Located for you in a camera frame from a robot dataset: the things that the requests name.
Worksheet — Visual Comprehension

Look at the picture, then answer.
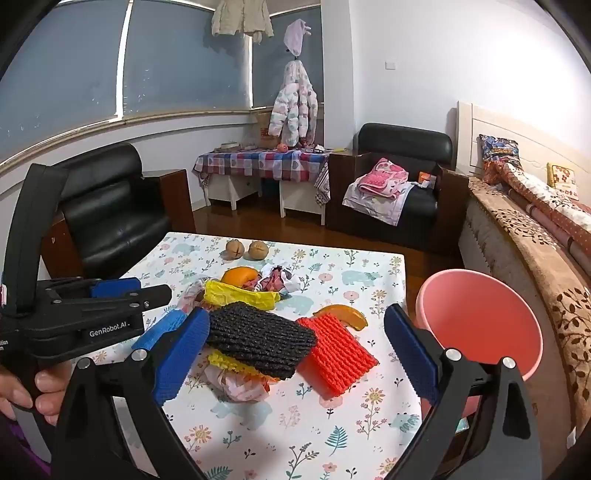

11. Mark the black armchair with wooden arms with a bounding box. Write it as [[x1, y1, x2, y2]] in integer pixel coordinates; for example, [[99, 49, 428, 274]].
[[41, 143, 197, 280]]

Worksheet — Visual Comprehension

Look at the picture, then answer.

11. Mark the black foam net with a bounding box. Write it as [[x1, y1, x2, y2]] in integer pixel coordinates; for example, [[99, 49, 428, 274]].
[[205, 302, 318, 380]]

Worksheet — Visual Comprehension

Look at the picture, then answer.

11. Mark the yellow plastic bag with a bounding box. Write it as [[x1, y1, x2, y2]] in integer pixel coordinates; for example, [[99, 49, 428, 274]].
[[203, 279, 282, 381]]

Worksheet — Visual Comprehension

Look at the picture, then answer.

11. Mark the colourful printed pillow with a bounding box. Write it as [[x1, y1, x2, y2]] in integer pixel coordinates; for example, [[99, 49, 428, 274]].
[[477, 133, 523, 186]]

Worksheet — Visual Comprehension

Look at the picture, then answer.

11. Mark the crumpled red white paper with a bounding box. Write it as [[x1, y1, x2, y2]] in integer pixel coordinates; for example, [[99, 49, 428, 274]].
[[252, 263, 302, 295]]

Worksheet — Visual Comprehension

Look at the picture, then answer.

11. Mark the rolled orange floral quilt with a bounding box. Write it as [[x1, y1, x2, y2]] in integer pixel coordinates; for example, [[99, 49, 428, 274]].
[[495, 161, 591, 280]]

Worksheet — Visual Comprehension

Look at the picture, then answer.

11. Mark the small orange peel wedge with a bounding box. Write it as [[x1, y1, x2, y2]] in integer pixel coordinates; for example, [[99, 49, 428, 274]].
[[312, 304, 369, 331]]

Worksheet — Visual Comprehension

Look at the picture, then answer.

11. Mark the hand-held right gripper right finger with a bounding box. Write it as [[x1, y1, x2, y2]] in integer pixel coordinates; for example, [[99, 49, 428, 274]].
[[381, 303, 543, 480]]

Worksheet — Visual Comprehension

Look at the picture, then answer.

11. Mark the black armchair with clothes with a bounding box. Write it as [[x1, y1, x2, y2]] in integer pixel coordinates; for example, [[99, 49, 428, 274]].
[[325, 122, 470, 254]]

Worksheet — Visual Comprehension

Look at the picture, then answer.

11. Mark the grey roller blind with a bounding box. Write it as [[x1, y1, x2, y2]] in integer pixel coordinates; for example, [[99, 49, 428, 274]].
[[0, 0, 129, 160], [124, 0, 254, 118], [251, 6, 325, 110]]

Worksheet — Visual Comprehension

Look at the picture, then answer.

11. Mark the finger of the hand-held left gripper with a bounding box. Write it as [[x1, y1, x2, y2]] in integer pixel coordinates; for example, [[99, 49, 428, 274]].
[[98, 284, 173, 320], [45, 276, 142, 304]]

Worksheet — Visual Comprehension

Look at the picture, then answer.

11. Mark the yellow floral pillow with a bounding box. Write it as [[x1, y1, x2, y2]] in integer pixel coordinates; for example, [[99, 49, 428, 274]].
[[547, 162, 579, 200]]

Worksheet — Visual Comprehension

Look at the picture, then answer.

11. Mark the pink trash bin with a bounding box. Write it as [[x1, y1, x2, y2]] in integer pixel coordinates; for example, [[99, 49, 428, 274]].
[[415, 268, 544, 432]]

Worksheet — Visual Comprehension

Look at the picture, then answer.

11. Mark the red foam net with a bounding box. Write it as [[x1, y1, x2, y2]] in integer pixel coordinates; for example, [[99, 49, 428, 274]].
[[295, 313, 377, 398]]

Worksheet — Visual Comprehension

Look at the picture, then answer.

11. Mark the white printed puffer jacket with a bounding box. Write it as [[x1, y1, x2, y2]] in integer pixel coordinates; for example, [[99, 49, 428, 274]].
[[268, 60, 320, 147]]

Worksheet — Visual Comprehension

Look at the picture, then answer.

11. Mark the checkered tablecloth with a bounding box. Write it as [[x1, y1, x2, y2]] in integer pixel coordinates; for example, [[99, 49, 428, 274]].
[[192, 147, 331, 205]]

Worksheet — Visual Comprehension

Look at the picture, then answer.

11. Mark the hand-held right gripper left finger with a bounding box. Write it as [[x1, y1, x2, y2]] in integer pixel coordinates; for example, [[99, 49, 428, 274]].
[[51, 307, 211, 480]]

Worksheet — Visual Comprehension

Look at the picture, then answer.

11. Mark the white bed headboard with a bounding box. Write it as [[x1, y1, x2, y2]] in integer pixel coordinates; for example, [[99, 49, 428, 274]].
[[457, 100, 591, 197]]

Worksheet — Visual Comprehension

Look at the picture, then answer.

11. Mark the pink folded blanket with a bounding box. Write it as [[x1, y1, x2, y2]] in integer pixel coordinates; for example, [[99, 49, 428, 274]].
[[357, 157, 410, 199]]

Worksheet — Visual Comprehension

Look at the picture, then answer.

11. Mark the person's left hand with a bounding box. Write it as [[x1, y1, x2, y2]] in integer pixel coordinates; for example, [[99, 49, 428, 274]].
[[0, 362, 73, 426]]

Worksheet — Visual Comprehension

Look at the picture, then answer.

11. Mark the pink hat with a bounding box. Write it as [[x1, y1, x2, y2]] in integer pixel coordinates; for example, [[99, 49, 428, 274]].
[[282, 18, 313, 59]]

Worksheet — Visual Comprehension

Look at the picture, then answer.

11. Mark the beige hanging jacket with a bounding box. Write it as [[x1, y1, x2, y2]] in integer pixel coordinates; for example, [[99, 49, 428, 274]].
[[211, 0, 274, 45]]

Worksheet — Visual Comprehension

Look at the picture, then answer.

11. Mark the lilac white cloth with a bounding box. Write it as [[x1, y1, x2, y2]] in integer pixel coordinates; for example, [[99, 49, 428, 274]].
[[342, 178, 420, 227]]

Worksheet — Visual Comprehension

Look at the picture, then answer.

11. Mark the white plastic bag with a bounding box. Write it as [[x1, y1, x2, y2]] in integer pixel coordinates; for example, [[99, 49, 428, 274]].
[[178, 279, 273, 403]]

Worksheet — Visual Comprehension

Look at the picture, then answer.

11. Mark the white side table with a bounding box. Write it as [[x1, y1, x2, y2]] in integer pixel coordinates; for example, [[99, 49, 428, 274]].
[[279, 178, 327, 226], [206, 174, 264, 212]]

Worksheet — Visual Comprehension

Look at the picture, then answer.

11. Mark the large orange peel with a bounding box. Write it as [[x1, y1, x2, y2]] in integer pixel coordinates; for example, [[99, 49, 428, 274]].
[[220, 266, 260, 290]]

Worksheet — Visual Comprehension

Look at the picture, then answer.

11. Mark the brown floral bedspread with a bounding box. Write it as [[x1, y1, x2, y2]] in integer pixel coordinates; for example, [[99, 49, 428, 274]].
[[463, 177, 591, 437]]

